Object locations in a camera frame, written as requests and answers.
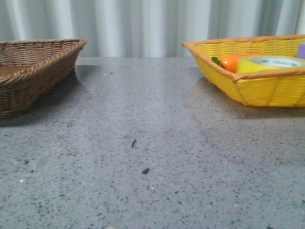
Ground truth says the yellow tape roll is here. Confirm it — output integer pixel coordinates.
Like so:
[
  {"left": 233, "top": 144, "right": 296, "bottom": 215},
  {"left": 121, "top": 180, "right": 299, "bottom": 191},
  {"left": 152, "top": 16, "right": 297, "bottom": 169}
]
[{"left": 236, "top": 55, "right": 305, "bottom": 73}]

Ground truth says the orange toy carrot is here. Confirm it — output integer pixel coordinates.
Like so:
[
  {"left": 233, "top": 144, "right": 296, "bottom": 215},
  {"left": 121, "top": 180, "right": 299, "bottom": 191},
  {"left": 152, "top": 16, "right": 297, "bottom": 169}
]
[{"left": 211, "top": 52, "right": 263, "bottom": 73}]

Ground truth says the white curtain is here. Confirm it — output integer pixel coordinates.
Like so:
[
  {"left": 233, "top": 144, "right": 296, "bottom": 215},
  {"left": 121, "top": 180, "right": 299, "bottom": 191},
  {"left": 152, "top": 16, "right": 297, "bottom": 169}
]
[{"left": 0, "top": 0, "right": 305, "bottom": 57}]

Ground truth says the brown wicker basket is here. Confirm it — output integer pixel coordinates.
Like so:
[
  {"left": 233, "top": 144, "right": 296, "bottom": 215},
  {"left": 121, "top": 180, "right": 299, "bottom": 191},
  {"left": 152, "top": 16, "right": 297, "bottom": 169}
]
[{"left": 0, "top": 39, "right": 87, "bottom": 118}]

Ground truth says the yellow wicker basket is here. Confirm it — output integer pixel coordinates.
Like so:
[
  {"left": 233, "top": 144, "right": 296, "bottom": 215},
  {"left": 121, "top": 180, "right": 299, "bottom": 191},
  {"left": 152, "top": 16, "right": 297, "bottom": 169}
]
[{"left": 183, "top": 34, "right": 305, "bottom": 107}]

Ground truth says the purple block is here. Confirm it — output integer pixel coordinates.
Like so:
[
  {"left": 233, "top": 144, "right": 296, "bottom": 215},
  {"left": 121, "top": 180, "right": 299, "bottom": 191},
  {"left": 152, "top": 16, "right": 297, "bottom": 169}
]
[{"left": 296, "top": 42, "right": 305, "bottom": 59}]

